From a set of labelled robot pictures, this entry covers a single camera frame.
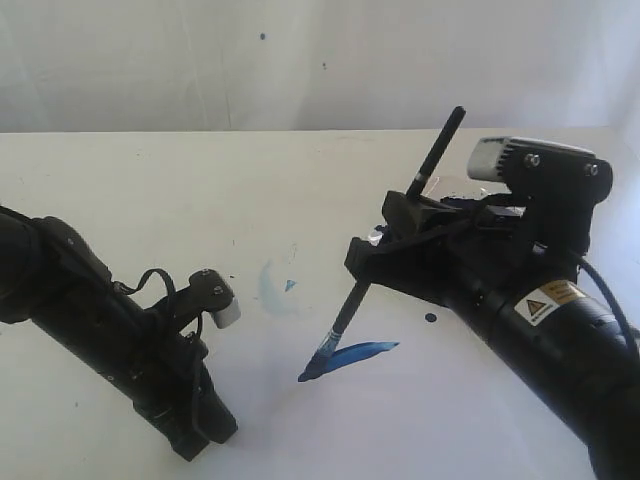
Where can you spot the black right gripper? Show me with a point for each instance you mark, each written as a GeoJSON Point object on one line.
{"type": "Point", "coordinates": [466, 260]}

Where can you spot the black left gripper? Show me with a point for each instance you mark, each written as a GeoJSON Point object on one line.
{"type": "Point", "coordinates": [155, 356]}

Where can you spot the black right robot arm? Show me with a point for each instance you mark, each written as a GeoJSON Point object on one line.
{"type": "Point", "coordinates": [576, 356]}

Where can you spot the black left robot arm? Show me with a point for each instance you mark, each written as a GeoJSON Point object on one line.
{"type": "Point", "coordinates": [50, 276]}

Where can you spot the clear tray with blue paint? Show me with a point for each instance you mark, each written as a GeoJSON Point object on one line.
{"type": "Point", "coordinates": [450, 195]}

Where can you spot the white paper sheet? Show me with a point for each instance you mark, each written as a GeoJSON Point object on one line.
{"type": "Point", "coordinates": [437, 406]}

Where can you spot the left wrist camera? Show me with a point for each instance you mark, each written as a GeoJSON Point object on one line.
{"type": "Point", "coordinates": [207, 292]}

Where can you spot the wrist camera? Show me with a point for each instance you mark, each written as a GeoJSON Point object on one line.
{"type": "Point", "coordinates": [558, 185]}
{"type": "Point", "coordinates": [207, 292]}

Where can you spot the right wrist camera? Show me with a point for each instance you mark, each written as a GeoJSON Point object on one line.
{"type": "Point", "coordinates": [558, 185]}

